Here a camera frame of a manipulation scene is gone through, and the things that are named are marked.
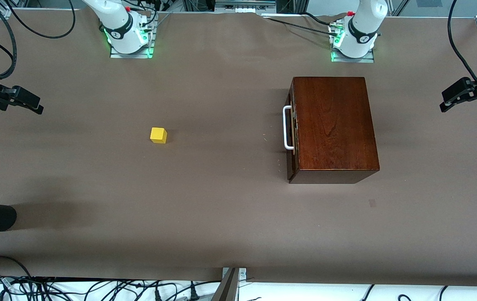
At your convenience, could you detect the yellow cube block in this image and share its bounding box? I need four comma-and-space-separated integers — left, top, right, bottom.
150, 127, 168, 144

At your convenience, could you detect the wooden drawer with white handle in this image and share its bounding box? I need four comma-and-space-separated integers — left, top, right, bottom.
283, 80, 301, 170

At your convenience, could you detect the metal base plate left arm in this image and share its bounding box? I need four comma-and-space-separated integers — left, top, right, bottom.
331, 47, 375, 64

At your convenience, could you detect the metal base plate right arm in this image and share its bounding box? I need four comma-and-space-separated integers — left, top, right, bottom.
110, 25, 156, 59

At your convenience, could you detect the dark wooden cabinet box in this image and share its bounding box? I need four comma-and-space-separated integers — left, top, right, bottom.
287, 77, 380, 184

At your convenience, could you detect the brown paper table cover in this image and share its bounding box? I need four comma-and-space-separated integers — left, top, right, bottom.
0, 8, 477, 288

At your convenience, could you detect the silver crossbar with sockets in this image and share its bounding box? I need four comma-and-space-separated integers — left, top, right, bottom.
215, 0, 276, 11

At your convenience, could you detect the aluminium profile bar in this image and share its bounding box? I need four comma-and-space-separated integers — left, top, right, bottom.
212, 268, 240, 301

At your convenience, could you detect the black looping cable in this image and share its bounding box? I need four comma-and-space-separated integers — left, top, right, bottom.
4, 0, 76, 39

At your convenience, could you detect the black arched floor cable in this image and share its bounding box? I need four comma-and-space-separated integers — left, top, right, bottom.
0, 255, 34, 280

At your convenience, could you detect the short black table cable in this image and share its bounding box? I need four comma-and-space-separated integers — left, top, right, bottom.
303, 12, 333, 26

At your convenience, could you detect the grey cable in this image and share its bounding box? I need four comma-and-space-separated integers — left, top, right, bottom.
150, 12, 173, 31

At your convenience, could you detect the long black table cable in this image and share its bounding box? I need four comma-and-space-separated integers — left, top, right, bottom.
263, 16, 339, 36

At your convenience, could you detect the silver corner bracket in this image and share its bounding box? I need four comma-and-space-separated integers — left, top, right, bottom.
222, 268, 247, 283

